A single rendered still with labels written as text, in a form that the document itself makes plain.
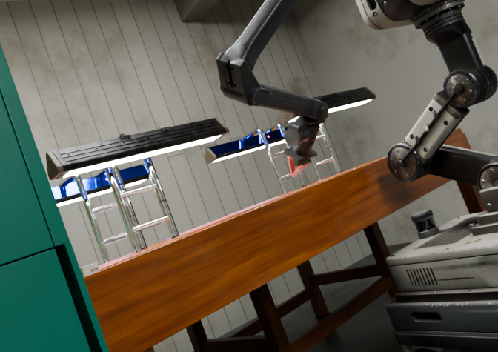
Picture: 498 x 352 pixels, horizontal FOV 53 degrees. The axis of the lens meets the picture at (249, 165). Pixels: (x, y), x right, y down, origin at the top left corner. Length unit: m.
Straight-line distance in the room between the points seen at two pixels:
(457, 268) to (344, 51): 3.12
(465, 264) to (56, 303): 1.01
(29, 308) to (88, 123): 2.62
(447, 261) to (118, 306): 0.88
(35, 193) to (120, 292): 0.26
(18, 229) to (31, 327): 0.18
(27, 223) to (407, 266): 1.06
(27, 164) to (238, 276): 0.56
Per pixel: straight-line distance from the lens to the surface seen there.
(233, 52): 1.17
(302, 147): 1.57
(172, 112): 3.74
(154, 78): 3.80
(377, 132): 4.27
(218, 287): 1.21
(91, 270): 1.10
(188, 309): 1.16
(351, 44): 4.30
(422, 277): 1.55
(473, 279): 1.46
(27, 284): 0.99
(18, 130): 1.05
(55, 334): 1.00
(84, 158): 1.44
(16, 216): 1.00
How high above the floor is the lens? 0.79
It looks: 4 degrees up
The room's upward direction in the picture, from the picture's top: 21 degrees counter-clockwise
